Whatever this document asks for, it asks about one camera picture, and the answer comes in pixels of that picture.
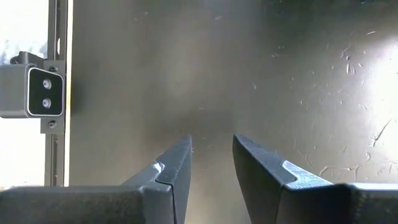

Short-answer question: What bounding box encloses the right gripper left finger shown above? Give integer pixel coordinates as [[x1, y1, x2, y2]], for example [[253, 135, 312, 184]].
[[0, 134, 193, 224]]

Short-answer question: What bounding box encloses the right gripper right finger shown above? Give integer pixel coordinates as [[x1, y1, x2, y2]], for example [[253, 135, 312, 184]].
[[232, 134, 398, 224]]

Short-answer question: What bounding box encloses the black aluminium table frame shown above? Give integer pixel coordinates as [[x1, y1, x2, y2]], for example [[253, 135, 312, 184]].
[[43, 0, 74, 187]]

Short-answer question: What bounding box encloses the small grey stereo camera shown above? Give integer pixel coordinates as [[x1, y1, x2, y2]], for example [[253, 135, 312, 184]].
[[0, 51, 66, 134]]

